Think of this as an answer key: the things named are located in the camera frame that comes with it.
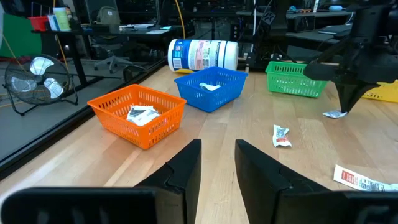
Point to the black desk with papers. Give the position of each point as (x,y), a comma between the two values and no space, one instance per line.
(140,31)

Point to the white bandage strip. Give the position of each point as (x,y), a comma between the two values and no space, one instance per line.
(210,86)

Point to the long dark desk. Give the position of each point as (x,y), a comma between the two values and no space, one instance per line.
(295,14)

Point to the blue plastic basket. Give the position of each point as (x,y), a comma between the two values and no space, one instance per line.
(211,99)

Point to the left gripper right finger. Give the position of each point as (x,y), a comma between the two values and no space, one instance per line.
(264,186)

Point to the white packet red print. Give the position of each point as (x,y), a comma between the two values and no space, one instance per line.
(360,180)
(281,137)

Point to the green white container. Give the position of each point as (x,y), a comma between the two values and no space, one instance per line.
(62,19)

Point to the orange plastic basket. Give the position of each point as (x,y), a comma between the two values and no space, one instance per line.
(112,121)

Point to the white wipes canister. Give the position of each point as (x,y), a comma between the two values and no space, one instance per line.
(202,54)

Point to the olive backpack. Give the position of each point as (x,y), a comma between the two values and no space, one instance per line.
(109,16)

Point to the light blue device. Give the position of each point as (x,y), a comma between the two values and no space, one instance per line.
(335,8)

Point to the dark laptop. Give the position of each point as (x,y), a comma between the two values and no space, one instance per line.
(335,30)

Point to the yellow plastic basket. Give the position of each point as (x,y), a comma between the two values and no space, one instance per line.
(385,93)

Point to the grey office chair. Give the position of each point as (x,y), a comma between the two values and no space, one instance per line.
(105,46)

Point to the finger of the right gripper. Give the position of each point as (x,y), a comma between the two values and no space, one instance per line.
(356,90)
(343,96)

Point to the red plastic bin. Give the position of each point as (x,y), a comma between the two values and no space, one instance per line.
(38,23)

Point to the blue white box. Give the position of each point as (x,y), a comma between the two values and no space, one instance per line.
(52,22)

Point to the dark grey desk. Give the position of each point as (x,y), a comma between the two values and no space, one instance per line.
(311,36)

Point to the black side table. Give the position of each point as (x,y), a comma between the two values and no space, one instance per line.
(77,56)

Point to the green plastic basket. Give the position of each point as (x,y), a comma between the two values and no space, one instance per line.
(292,84)

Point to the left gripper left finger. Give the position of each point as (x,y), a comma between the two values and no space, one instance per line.
(180,186)

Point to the green panel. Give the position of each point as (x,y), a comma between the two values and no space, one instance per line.
(18,35)

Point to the black floor fan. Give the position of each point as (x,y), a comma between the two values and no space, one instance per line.
(37,81)

